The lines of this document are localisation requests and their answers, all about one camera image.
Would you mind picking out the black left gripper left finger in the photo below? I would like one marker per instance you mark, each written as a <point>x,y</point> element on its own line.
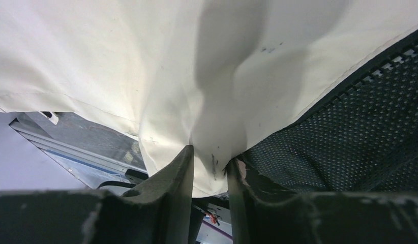
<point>154,211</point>

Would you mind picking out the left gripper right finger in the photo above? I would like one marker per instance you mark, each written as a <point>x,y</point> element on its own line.
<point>264,212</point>

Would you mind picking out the cream zip-up jacket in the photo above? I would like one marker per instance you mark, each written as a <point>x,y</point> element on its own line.
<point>220,75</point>

